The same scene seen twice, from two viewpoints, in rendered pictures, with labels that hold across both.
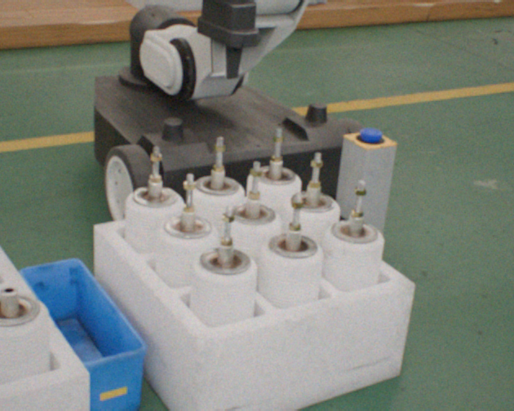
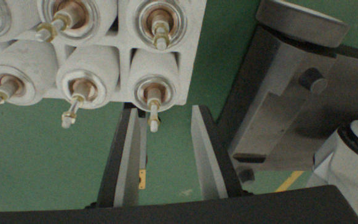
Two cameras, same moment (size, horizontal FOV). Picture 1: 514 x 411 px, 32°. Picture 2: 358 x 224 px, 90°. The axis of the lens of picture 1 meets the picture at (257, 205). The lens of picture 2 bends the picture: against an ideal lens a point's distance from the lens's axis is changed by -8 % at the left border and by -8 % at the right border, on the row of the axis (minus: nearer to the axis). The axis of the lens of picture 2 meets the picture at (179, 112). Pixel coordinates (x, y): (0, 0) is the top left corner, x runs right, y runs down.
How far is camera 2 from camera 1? 139 cm
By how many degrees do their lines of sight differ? 40
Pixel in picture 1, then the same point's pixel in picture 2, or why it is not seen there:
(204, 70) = (342, 152)
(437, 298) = (107, 122)
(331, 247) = (2, 55)
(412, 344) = not seen: hidden behind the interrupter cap
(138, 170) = (300, 18)
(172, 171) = (277, 49)
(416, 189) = not seen: hidden behind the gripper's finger
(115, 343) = not seen: outside the picture
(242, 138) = (269, 127)
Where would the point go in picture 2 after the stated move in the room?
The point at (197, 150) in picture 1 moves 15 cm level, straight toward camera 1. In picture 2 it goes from (278, 84) to (233, 44)
